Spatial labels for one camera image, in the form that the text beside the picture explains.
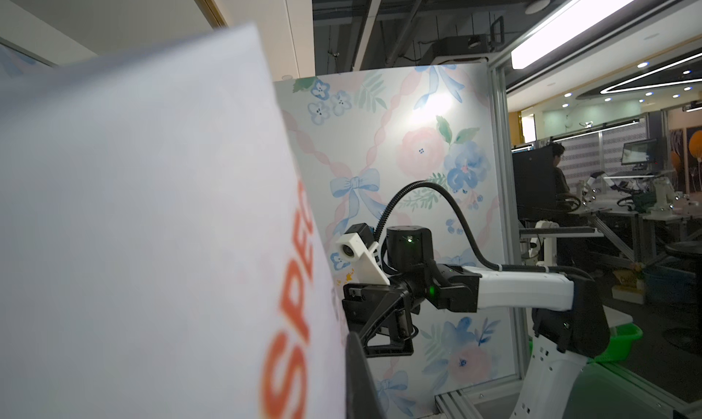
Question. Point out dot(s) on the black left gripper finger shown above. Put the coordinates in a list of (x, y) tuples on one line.
[(361, 395)]

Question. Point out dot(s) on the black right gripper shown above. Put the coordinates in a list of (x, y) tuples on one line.
[(381, 316)]

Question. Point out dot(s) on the restaurant special menu sheet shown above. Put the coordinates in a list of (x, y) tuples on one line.
[(159, 256)]

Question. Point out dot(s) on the person at desk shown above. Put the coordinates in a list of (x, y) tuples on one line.
[(561, 183)]

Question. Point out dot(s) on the green plastic bin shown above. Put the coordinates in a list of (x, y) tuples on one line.
[(621, 342)]

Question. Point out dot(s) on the computer monitor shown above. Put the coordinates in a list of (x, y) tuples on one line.
[(639, 152)]

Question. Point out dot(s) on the ceiling light strip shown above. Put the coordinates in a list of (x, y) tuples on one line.
[(566, 24)]

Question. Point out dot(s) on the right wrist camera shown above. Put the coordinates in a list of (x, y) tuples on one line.
[(358, 247)]

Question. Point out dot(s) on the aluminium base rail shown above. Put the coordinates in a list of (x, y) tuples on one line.
[(495, 399)]

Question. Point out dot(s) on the aluminium frame post right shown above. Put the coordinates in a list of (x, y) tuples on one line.
[(508, 201)]

